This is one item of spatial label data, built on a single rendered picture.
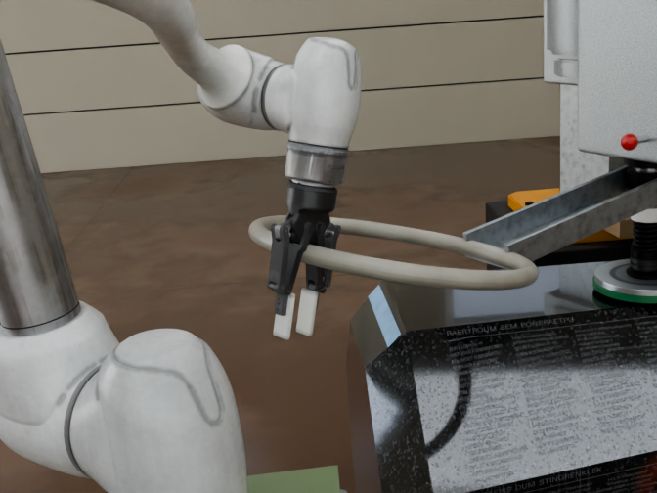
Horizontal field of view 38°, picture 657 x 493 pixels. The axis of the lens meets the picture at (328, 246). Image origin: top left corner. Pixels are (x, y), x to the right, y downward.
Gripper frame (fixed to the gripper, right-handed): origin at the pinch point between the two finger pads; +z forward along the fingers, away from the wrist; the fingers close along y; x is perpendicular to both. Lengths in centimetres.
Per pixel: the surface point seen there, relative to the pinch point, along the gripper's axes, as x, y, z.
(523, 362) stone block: -8, 60, 13
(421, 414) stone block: 1.4, 41.6, 23.4
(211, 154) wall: 502, 441, 27
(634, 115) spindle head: -16, 71, -38
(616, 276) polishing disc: -13, 85, -4
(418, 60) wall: 378, 543, -73
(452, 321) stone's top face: 7, 56, 8
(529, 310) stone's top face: -3, 68, 4
